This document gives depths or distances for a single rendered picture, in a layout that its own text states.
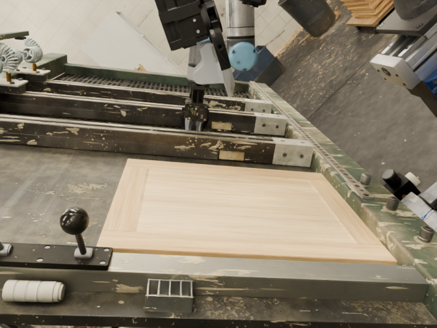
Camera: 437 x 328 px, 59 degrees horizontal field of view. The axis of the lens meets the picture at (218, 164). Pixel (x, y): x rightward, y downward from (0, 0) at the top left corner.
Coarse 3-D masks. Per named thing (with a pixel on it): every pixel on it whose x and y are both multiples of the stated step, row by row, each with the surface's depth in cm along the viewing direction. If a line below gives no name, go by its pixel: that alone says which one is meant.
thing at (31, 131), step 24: (0, 120) 109; (24, 120) 111; (48, 120) 114; (72, 120) 117; (24, 144) 112; (48, 144) 113; (72, 144) 114; (96, 144) 114; (120, 144) 115; (144, 144) 116; (168, 144) 116; (192, 144) 117; (216, 144) 118; (240, 144) 118; (264, 144) 119; (288, 144) 120; (312, 144) 122
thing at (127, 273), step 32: (128, 256) 62; (160, 256) 63; (192, 256) 64; (0, 288) 58; (96, 288) 59; (128, 288) 60; (192, 288) 61; (224, 288) 62; (256, 288) 62; (288, 288) 63; (320, 288) 63; (352, 288) 64; (384, 288) 64; (416, 288) 65
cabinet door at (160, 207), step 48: (144, 192) 90; (192, 192) 93; (240, 192) 96; (288, 192) 100; (336, 192) 102; (144, 240) 71; (192, 240) 73; (240, 240) 75; (288, 240) 77; (336, 240) 80
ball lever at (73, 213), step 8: (72, 208) 51; (80, 208) 51; (64, 216) 50; (72, 216) 50; (80, 216) 51; (88, 216) 52; (64, 224) 50; (72, 224) 50; (80, 224) 50; (88, 224) 52; (72, 232) 51; (80, 232) 51; (80, 240) 55; (80, 248) 57; (88, 248) 60; (80, 256) 59; (88, 256) 59
